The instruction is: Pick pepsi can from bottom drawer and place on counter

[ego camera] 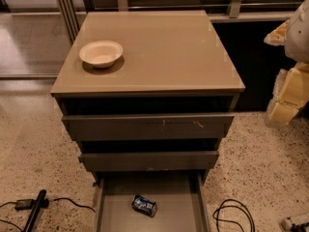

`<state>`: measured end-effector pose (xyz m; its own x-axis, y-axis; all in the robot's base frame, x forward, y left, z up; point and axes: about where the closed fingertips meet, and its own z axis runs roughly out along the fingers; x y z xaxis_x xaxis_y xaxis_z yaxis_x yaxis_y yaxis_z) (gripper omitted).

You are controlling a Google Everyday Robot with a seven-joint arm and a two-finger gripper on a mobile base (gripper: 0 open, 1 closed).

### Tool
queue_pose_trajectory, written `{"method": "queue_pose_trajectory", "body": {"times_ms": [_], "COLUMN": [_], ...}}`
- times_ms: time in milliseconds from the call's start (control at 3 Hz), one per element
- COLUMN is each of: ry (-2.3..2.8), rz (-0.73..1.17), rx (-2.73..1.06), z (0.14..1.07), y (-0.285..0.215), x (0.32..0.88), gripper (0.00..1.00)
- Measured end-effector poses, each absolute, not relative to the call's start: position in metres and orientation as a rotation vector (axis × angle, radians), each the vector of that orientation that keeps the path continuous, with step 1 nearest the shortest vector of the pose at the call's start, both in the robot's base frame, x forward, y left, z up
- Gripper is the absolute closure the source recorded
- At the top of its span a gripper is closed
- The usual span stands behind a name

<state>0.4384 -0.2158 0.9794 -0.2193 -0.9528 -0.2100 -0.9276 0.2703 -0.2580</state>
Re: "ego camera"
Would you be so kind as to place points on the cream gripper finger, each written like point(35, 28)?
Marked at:
point(290, 95)
point(278, 35)

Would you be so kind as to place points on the blue pepsi can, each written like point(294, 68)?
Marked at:
point(144, 206)

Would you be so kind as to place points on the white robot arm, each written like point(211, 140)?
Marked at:
point(297, 35)

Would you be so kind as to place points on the top grey drawer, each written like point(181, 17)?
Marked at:
point(147, 127)

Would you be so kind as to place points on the grey drawer cabinet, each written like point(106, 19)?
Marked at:
point(173, 63)

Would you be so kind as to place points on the middle grey drawer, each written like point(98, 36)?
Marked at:
point(158, 161)

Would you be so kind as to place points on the bottom grey open drawer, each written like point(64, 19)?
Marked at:
point(178, 196)

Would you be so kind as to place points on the white power strip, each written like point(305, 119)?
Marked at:
point(298, 223)

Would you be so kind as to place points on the white paper bowl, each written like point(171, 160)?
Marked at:
point(101, 54)

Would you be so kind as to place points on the black power adapter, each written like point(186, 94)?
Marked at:
point(24, 204)

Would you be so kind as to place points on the black rod on floor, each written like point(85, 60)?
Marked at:
point(41, 202)

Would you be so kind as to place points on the metal window frame rail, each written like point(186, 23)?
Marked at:
point(180, 4)

